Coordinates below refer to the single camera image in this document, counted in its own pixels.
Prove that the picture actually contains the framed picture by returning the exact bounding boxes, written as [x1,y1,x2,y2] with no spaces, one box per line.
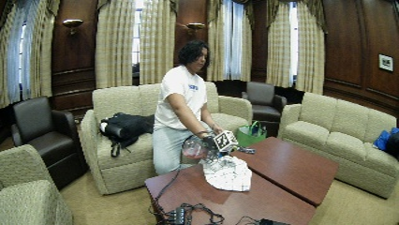
[376,52,395,73]

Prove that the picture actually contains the large black leather armchair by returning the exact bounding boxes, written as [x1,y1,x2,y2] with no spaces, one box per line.
[9,96,90,190]

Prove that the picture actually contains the brass wall sconce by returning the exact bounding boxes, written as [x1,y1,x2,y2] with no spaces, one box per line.
[185,22,207,36]
[61,19,85,36]

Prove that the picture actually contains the tangled black cables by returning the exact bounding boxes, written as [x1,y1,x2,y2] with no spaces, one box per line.
[157,202,260,225]

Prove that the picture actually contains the small dark blue object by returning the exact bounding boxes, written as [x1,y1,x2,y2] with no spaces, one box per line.
[235,146,256,155]

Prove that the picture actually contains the black backpack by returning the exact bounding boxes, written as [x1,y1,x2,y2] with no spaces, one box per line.
[98,112,155,158]

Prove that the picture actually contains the white crumpled cloth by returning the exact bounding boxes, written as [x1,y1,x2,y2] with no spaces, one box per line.
[201,155,254,192]

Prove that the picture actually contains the black cable hub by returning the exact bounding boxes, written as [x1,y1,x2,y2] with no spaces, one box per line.
[173,207,187,225]

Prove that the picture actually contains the blue bag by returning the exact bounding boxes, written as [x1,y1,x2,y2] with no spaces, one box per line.
[371,127,399,152]

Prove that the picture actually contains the clear plastic container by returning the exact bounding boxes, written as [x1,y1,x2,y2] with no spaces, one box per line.
[181,134,214,164]

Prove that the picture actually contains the long black cable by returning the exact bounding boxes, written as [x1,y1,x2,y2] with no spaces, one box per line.
[147,168,183,219]

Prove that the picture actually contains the white marker cube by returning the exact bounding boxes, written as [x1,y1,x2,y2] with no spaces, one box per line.
[211,129,239,153]

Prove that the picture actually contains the black device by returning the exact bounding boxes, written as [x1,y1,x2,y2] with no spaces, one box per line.
[258,217,291,225]

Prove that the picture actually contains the beige upholstered armchair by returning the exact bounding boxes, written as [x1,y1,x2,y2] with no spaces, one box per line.
[0,143,74,225]

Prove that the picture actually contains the beige sofa with blue bag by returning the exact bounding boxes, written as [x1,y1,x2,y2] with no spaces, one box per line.
[276,91,399,200]

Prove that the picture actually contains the beige three-seat sofa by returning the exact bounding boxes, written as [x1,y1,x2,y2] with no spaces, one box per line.
[78,81,254,197]

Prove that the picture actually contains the the person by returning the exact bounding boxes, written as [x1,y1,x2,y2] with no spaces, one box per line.
[150,39,229,176]

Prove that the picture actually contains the beige checked curtain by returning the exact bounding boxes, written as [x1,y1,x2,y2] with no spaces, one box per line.
[94,0,138,90]
[206,0,229,83]
[294,0,328,96]
[0,0,62,109]
[138,0,179,85]
[264,0,292,89]

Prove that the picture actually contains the green tote bag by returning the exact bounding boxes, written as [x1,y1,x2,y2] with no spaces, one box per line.
[234,120,268,148]

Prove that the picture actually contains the white sheer curtain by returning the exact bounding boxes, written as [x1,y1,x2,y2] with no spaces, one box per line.
[223,0,246,81]
[5,18,28,104]

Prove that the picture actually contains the small black leather armchair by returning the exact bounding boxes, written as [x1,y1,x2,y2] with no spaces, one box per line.
[241,81,288,138]

